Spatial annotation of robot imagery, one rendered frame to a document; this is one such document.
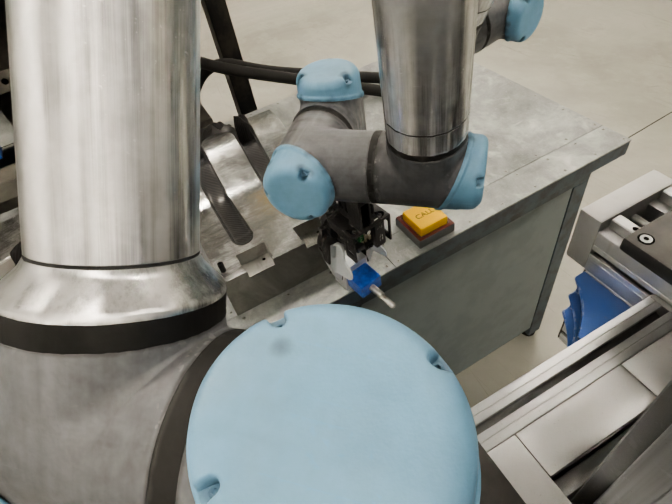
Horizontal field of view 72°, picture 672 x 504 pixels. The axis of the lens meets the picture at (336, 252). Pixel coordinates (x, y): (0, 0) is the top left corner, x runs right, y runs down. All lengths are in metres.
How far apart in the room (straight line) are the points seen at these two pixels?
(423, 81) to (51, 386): 0.30
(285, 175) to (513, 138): 0.76
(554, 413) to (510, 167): 0.62
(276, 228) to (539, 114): 0.70
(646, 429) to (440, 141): 0.26
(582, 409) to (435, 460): 0.39
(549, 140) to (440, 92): 0.78
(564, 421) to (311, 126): 0.40
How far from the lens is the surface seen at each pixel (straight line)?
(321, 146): 0.47
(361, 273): 0.78
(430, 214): 0.88
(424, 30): 0.35
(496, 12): 0.76
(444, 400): 0.20
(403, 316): 1.08
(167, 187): 0.24
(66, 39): 0.24
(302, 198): 0.47
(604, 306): 0.70
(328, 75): 0.55
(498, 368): 1.66
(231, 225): 0.87
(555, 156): 1.10
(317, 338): 0.21
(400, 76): 0.37
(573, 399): 0.57
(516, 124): 1.18
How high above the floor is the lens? 1.44
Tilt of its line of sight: 47 degrees down
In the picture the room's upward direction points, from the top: 12 degrees counter-clockwise
